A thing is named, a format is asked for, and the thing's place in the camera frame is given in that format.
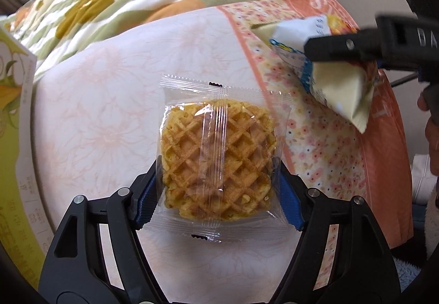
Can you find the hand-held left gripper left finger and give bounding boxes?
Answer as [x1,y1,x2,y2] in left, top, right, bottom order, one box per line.
[38,160,165,304]

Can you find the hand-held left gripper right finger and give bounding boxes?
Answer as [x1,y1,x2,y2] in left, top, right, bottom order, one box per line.
[274,160,402,304]

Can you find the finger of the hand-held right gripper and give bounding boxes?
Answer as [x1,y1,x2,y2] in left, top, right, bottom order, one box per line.
[303,14,439,83]

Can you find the cream triangular snack packet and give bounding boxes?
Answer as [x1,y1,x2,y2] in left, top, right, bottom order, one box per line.
[252,14,378,135]

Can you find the clear waffle packet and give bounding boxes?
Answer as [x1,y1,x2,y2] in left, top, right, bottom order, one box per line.
[153,74,294,243]

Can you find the green cardboard box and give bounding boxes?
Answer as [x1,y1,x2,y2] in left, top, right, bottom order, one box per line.
[0,21,55,291]

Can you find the person's right hand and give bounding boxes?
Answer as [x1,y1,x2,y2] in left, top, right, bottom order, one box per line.
[418,85,439,210]

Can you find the white paper box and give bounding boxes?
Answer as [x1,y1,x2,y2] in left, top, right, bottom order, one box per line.
[412,153,438,203]

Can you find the black cable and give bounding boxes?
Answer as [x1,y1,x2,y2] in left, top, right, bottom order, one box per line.
[391,73,420,87]

